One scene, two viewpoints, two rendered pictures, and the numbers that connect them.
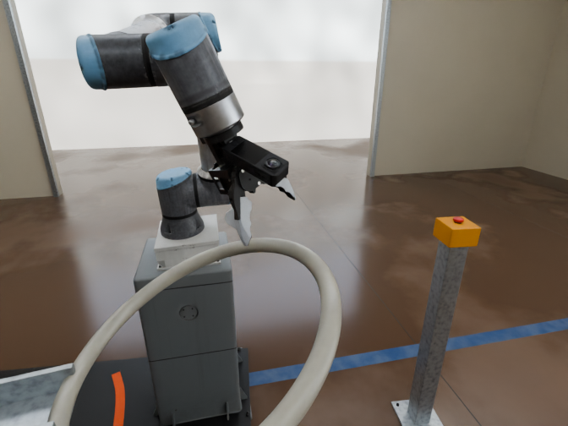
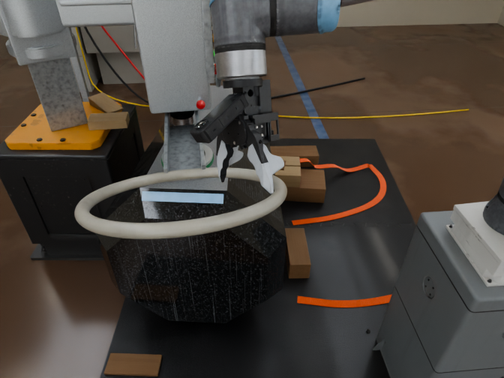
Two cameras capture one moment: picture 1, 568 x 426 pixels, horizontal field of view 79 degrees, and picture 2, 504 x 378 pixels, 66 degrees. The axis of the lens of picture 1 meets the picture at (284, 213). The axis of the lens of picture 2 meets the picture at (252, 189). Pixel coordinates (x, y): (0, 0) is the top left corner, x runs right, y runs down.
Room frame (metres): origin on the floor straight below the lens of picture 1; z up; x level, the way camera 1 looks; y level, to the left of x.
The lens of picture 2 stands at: (0.71, -0.56, 1.80)
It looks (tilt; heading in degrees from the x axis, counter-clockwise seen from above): 38 degrees down; 98
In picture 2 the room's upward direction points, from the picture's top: straight up
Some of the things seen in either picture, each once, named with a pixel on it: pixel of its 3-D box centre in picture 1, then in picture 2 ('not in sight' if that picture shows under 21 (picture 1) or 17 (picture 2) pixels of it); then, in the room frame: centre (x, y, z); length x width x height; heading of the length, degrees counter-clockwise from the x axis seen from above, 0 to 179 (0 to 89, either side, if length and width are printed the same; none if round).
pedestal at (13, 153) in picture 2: not in sight; (86, 179); (-0.57, 1.23, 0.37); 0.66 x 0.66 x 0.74; 7
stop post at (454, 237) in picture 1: (435, 332); not in sight; (1.24, -0.68, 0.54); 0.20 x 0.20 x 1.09; 7
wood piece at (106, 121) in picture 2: not in sight; (109, 121); (-0.31, 1.21, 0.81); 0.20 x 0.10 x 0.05; 15
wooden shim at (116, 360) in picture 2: not in sight; (133, 364); (0.03, 0.30, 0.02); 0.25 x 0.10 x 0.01; 6
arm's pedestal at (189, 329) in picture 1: (194, 325); (460, 320); (1.42, 0.46, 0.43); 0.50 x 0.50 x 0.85; 12
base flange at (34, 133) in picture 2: not in sight; (68, 123); (-0.57, 1.23, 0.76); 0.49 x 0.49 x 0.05; 7
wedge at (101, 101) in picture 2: not in sight; (105, 103); (-0.42, 1.42, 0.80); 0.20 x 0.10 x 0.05; 146
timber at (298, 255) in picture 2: not in sight; (296, 252); (0.76, 1.07, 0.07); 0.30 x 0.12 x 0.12; 99
